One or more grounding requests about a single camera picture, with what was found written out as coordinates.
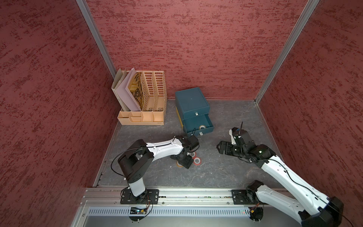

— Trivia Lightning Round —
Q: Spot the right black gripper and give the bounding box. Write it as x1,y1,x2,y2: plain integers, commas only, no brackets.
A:
216,140,247,157

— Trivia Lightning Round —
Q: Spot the teal drawer cabinet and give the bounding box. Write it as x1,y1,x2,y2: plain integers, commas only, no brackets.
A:
175,87,214,137

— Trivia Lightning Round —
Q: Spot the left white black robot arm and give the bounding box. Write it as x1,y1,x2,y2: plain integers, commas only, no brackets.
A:
117,135,199,204

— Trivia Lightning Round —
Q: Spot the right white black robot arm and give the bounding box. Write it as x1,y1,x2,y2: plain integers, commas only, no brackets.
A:
216,127,344,227

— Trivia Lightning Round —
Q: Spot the beige plastic file organizer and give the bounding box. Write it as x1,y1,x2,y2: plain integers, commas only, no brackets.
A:
117,71,167,125

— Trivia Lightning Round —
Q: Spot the yellow patterned book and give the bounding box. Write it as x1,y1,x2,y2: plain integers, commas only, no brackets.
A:
128,72,144,111

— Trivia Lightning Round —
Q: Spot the pink folder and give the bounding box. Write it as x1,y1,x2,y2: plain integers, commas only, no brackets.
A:
115,68,141,111

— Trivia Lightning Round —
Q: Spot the beige folder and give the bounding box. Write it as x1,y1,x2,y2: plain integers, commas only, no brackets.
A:
111,69,130,111

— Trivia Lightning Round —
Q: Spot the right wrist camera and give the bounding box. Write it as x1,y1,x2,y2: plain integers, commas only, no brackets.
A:
229,129,236,145

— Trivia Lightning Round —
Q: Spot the aluminium front rail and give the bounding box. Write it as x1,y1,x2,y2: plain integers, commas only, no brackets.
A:
82,187,311,208

